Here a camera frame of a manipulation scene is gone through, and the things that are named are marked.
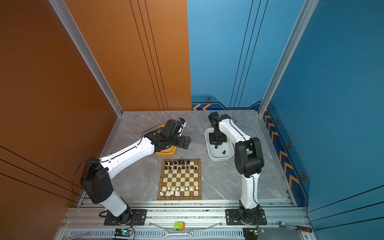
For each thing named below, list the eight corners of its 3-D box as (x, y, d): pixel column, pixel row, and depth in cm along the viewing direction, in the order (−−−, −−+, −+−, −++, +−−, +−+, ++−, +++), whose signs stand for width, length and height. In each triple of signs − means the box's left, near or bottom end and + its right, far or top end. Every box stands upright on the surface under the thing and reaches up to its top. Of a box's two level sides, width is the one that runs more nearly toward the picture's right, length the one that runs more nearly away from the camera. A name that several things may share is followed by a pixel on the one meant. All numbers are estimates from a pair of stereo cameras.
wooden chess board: (157, 199, 81) (156, 198, 79) (163, 160, 96) (162, 158, 94) (201, 199, 81) (201, 198, 79) (201, 160, 95) (201, 158, 93)
